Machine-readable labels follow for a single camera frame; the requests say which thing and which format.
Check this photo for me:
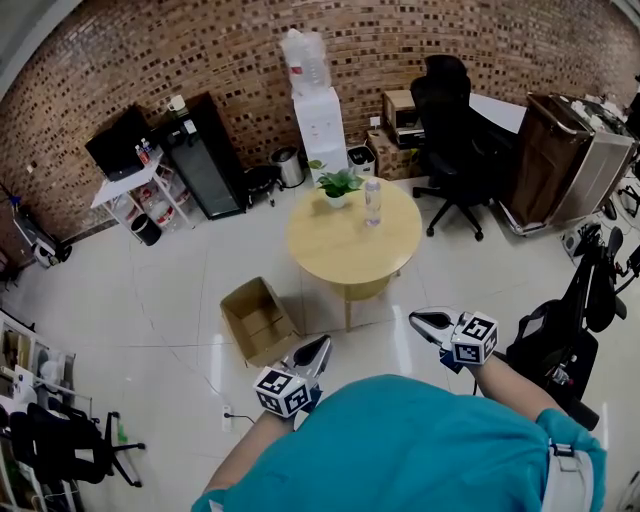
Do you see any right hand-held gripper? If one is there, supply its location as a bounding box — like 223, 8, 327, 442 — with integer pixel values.
408, 307, 500, 374

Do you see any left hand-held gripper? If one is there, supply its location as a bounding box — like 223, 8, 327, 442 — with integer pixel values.
253, 334, 332, 420

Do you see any brown cardboard box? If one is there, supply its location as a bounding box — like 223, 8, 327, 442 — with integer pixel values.
219, 276, 302, 369

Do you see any person's right forearm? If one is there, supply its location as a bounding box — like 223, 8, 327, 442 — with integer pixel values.
472, 352, 569, 424

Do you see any person's left forearm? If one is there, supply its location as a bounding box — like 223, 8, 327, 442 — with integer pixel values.
202, 412, 301, 494

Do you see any white water dispenser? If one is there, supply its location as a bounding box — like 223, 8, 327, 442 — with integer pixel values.
292, 85, 349, 174

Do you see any black equipment stand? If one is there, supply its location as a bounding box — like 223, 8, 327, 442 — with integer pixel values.
507, 224, 631, 431

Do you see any round wooden table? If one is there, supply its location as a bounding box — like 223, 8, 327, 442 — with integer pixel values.
285, 175, 424, 334

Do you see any person's teal shirt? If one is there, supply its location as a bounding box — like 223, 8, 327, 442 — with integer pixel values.
192, 373, 609, 512

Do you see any printed cardboard carton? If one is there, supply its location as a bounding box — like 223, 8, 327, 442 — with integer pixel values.
366, 128, 426, 181

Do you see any potted green plant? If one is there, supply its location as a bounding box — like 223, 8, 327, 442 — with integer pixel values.
308, 159, 366, 210

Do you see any black wheeled stool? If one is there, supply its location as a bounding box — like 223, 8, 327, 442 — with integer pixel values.
243, 164, 284, 207

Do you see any black high-back office chair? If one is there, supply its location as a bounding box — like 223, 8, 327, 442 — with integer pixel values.
409, 54, 506, 242

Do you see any small white air purifier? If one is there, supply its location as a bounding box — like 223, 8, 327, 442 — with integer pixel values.
346, 144, 377, 177

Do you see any steel trash bin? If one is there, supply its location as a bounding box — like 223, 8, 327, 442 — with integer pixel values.
269, 146, 306, 190

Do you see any brown curtained cart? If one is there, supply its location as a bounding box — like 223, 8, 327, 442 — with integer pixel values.
499, 92, 639, 236

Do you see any black trash bin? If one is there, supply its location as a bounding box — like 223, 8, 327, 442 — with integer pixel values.
129, 213, 164, 247

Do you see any open carton with appliance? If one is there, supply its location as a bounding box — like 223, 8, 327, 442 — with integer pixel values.
382, 89, 426, 146

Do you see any white desk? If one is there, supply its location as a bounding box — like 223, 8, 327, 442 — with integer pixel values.
467, 92, 529, 136

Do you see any black glass-door fridge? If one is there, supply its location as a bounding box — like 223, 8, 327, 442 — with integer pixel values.
164, 92, 249, 221

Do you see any white side table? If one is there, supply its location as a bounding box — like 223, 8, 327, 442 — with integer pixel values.
90, 149, 194, 231

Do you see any black swivel office chair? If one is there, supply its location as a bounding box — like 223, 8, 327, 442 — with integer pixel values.
9, 402, 146, 489

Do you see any white storage shelf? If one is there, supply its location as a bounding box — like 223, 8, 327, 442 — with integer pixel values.
0, 309, 94, 512

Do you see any black monitor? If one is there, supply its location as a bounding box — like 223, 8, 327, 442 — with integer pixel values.
84, 104, 154, 182

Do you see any large clear dispenser jug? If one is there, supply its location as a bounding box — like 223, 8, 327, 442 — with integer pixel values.
279, 28, 332, 99

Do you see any black scooter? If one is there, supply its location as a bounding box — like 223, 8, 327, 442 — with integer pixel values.
0, 182, 74, 269

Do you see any grey shoulder strap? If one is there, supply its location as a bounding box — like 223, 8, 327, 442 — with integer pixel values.
542, 442, 596, 512

